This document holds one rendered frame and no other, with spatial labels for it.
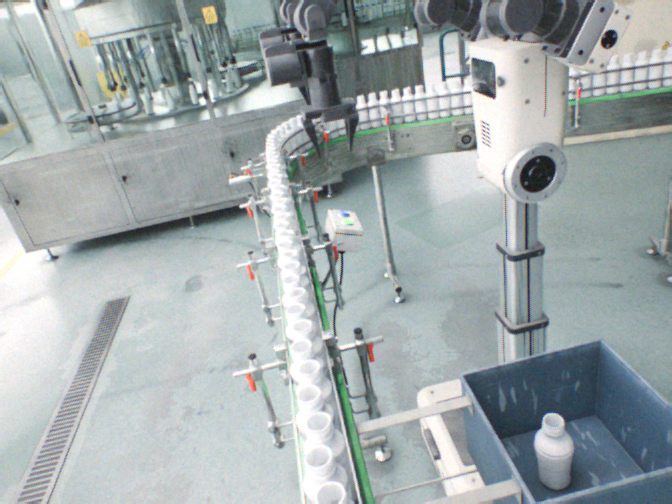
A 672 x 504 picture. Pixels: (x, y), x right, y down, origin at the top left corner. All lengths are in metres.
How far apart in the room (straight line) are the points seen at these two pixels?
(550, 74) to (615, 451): 0.83
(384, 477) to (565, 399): 1.06
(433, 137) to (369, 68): 3.72
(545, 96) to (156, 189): 3.73
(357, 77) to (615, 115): 3.99
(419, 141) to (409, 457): 1.53
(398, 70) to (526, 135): 5.19
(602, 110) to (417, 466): 1.84
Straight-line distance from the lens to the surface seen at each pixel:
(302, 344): 0.90
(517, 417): 1.25
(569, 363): 1.21
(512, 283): 1.58
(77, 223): 4.88
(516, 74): 1.28
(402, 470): 2.17
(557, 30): 1.14
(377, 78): 6.42
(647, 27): 5.24
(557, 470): 1.15
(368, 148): 2.73
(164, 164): 4.53
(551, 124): 1.36
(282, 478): 2.25
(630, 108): 2.87
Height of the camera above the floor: 1.69
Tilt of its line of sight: 27 degrees down
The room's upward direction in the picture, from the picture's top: 12 degrees counter-clockwise
